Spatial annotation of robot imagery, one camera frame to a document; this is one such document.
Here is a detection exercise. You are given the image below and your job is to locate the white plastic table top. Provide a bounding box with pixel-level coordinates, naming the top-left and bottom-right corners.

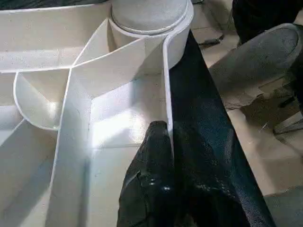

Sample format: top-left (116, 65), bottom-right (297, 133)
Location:
top-left (0, 0), bottom-right (194, 227)

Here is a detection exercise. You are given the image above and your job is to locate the white plastic table leg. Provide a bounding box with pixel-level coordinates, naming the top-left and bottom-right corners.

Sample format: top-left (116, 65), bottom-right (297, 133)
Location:
top-left (110, 0), bottom-right (190, 36)

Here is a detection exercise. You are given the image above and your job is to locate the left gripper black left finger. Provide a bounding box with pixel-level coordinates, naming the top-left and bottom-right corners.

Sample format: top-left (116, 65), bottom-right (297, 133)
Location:
top-left (116, 120), bottom-right (176, 227)

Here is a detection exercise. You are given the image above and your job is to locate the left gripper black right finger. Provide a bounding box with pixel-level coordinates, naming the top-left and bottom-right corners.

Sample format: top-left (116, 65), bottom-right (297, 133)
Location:
top-left (172, 122), bottom-right (247, 227)

